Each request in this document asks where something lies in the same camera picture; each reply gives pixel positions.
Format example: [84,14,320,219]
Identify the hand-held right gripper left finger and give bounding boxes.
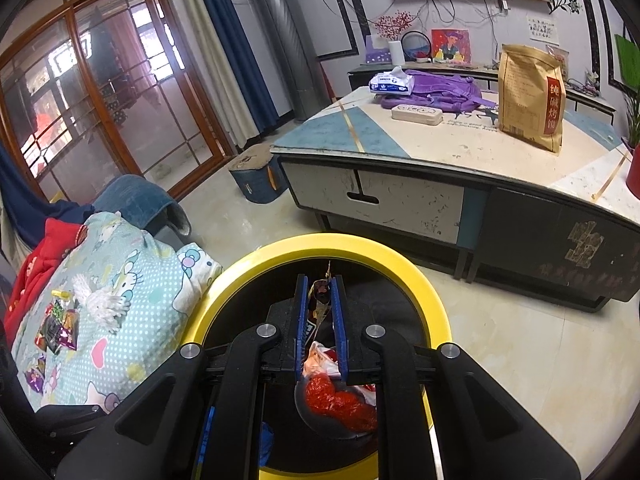
[55,274,311,480]

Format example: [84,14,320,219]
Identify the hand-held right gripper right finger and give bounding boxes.
[330,274,583,480]

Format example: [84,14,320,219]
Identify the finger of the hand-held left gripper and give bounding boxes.
[200,405,217,466]

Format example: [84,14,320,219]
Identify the white plastic bag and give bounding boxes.
[301,341,346,381]

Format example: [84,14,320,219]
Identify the gold snack wrapper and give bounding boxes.
[309,260,333,341]

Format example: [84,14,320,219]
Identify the purple candy wrapper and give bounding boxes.
[24,355,48,395]

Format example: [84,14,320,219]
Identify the blue plastic wrapper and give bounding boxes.
[259,422,276,466]

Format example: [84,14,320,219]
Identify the red foam fruit net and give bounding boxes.
[305,375,378,433]

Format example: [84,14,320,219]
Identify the yellow trash bin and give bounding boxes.
[181,232,453,480]

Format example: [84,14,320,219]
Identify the purple snack wrapper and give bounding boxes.
[59,309,81,352]

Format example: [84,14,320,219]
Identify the red snack wrapper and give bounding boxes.
[34,297,66,353]

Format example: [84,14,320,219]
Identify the white foam fruit net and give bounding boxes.
[72,274,132,335]

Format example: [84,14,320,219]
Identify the cartoon printed blanket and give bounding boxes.
[10,211,223,413]

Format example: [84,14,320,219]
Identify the blue storage stool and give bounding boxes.
[229,144,288,205]

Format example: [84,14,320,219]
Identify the red blanket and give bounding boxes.
[5,217,86,333]

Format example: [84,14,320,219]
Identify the blue sofa armrest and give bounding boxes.
[94,175,192,246]

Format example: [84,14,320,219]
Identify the blue and beige curtain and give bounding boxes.
[170,0,281,148]
[0,145,96,246]

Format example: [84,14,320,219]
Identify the coffee table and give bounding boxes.
[270,85,640,316]

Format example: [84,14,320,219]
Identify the white power strip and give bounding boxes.
[391,104,444,126]

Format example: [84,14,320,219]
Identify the television cabinet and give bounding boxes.
[347,60,617,113]

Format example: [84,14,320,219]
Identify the white tissue pack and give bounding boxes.
[369,66,415,96]

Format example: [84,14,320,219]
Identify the purple cloth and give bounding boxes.
[381,69,501,115]

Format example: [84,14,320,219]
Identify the white vase with red flowers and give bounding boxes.
[374,10,416,65]

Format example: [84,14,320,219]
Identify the wooden sliding glass door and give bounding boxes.
[0,0,238,201]

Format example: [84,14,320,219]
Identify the round blue ornament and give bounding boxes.
[401,30,432,63]

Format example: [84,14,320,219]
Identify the grey standing air conditioner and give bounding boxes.
[243,0,321,123]

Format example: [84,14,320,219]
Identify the brown paper bag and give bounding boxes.
[498,44,568,153]

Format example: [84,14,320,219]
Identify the colourful portrait painting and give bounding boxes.
[431,29,472,62]

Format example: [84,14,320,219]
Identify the red pot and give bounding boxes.
[625,142,640,201]

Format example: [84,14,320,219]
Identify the hanging pink garment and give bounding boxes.
[107,10,146,71]

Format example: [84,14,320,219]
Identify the clear snack packet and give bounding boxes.
[545,45,571,81]

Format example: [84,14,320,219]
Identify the green plant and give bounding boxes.
[614,34,640,148]

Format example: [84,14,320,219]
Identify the white wall note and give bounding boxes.
[526,16,559,41]

